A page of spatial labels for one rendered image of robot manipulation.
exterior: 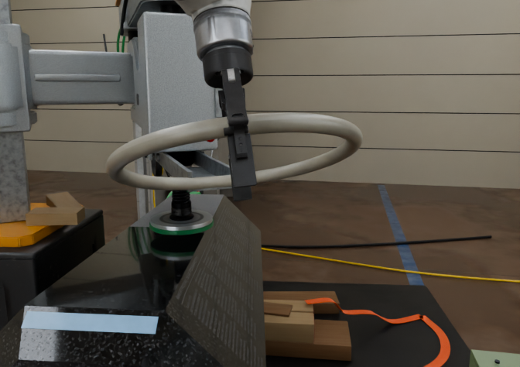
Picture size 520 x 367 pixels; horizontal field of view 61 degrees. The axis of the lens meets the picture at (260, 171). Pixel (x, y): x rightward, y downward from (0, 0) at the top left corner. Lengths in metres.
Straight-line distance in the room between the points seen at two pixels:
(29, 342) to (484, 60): 6.10
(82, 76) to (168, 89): 0.68
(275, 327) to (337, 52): 4.65
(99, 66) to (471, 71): 5.26
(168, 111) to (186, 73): 0.13
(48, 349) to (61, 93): 1.16
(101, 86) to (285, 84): 4.56
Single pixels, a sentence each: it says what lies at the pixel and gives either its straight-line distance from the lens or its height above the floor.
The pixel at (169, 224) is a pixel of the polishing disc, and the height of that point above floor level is 0.88.
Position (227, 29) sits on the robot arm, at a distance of 0.68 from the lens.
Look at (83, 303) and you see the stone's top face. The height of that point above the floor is 0.82.
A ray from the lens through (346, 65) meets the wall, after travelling 6.32.
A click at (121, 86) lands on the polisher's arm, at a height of 1.33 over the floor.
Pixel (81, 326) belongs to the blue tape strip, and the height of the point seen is 0.79.
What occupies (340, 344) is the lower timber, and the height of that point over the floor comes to 0.10.
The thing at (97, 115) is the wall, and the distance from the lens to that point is 7.36.
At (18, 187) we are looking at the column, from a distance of 2.05.
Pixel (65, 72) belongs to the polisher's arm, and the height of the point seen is 1.38.
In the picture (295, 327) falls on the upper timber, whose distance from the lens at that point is 2.29.
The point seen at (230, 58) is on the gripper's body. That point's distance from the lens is 0.66.
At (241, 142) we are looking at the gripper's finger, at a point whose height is 1.25.
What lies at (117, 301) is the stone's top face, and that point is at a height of 0.82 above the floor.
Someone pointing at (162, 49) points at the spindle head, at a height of 1.43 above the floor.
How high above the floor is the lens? 1.32
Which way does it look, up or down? 11 degrees down
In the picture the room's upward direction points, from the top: straight up
